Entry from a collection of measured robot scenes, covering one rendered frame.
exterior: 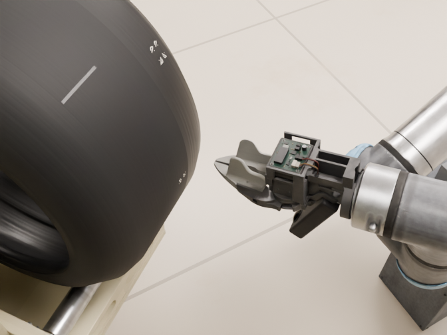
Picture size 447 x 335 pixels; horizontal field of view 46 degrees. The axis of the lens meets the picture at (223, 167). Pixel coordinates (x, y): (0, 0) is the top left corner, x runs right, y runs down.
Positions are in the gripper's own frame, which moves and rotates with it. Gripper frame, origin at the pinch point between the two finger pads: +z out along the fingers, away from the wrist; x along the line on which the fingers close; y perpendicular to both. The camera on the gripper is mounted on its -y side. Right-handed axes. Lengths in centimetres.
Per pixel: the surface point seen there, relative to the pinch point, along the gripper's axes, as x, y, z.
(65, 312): 21.1, -28.1, 26.3
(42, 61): 8.8, 22.6, 17.3
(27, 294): 18, -38, 43
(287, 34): -190, -117, 62
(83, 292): 16.3, -28.5, 25.6
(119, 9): -5.7, 20.9, 15.8
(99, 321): 18.1, -35.5, 23.2
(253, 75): -151, -116, 66
